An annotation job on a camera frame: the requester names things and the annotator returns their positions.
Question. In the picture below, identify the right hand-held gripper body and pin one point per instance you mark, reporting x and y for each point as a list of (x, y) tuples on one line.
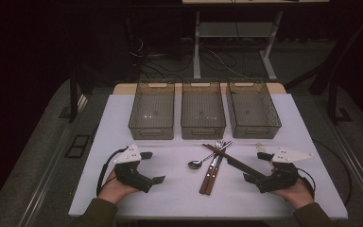
[(280, 181)]

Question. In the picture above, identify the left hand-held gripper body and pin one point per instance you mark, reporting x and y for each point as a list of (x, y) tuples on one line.
[(129, 175)]

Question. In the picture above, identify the metal spoon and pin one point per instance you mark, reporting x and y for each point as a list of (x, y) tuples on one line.
[(195, 164)]

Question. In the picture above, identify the translucent grey plastic bin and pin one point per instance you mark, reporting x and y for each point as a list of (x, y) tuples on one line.
[(202, 110), (152, 110), (252, 110)]

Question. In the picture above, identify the person's left hand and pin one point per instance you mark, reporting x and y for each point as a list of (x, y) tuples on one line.
[(115, 190)]

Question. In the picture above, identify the person's right hand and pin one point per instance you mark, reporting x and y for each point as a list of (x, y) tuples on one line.
[(297, 195)]

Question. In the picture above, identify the white table cover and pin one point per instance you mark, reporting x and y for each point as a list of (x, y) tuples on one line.
[(176, 195)]

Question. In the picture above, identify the dark chopsticks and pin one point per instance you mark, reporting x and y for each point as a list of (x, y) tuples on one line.
[(212, 184)]

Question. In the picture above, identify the black metal stand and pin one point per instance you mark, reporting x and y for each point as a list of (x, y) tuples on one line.
[(333, 101)]

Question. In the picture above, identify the metal floor rail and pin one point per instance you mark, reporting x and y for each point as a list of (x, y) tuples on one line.
[(359, 176), (48, 176)]

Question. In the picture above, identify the white metal desk frame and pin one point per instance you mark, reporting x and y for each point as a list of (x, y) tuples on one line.
[(233, 30)]

